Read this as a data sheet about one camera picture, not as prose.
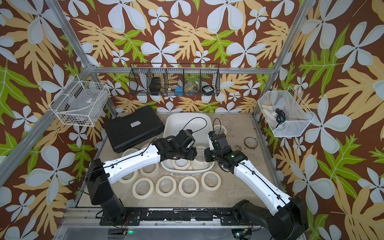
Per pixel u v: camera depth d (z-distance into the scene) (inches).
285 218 14.8
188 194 31.0
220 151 23.3
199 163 29.3
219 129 43.5
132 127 40.6
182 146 23.6
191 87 36.3
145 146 38.5
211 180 33.9
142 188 32.9
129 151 37.6
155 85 38.8
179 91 36.9
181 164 35.8
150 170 33.9
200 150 31.6
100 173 19.1
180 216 29.5
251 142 40.8
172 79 38.4
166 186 33.2
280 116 31.7
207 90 37.7
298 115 29.2
